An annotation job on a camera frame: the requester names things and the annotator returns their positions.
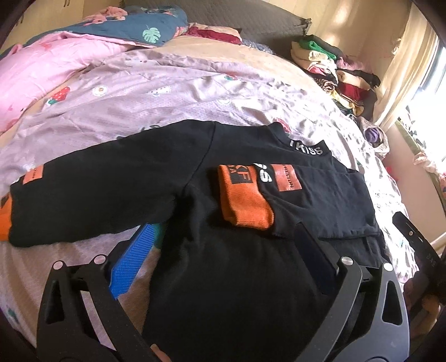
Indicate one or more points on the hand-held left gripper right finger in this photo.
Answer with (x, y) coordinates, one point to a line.
(315, 259)

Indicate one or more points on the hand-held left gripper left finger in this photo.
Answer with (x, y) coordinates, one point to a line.
(131, 259)

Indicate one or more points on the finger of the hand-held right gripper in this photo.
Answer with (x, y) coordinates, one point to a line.
(409, 233)

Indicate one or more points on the black sweatshirt with orange cuffs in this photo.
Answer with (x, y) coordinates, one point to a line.
(209, 285)

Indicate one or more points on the pile of folded clothes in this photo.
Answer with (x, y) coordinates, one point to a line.
(341, 73)

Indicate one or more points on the purple crumpled cloth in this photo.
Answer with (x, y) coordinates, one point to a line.
(374, 135)

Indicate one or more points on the cream curtain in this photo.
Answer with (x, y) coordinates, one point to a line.
(407, 69)

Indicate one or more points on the lilac strawberry print blanket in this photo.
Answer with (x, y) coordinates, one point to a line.
(156, 97)

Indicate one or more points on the pink quilt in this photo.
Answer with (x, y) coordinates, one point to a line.
(41, 76)

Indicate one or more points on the beige bed sheet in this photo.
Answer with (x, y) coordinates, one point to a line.
(216, 52)

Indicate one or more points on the blue leaf print quilt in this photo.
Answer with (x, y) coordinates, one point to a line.
(139, 24)

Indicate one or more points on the red and pink pillow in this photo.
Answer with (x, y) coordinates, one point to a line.
(212, 34)

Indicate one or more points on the grey headboard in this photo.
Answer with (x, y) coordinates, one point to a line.
(251, 17)

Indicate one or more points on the beige wardrobe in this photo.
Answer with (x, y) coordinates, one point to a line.
(38, 17)

